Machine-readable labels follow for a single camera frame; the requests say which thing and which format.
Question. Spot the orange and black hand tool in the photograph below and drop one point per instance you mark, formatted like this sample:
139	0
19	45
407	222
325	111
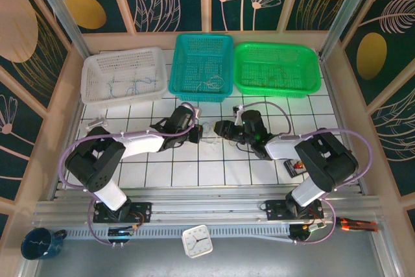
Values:
356	225

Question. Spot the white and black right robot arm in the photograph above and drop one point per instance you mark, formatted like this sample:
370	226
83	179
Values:
327	160

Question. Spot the dark blue mug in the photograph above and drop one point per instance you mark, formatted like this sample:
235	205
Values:
32	248

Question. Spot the teal plastic basket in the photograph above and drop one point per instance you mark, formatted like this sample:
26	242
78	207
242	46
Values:
184	95

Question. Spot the aluminium rail frame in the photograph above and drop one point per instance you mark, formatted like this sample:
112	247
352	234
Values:
207	207

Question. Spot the green plastic basket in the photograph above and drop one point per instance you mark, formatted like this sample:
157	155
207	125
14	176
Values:
275	93

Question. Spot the white plastic basket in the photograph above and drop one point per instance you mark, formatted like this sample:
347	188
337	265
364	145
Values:
97	63

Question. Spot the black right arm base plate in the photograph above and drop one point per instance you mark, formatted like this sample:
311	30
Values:
274	209

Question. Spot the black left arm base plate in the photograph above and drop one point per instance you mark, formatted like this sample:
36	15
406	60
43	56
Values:
146	212

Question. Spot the white square clock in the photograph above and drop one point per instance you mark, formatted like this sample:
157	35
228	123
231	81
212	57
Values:
197	241

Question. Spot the metal sliding latch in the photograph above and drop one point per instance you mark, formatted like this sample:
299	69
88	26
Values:
97	122

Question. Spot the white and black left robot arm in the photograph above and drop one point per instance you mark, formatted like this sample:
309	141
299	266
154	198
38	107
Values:
139	142

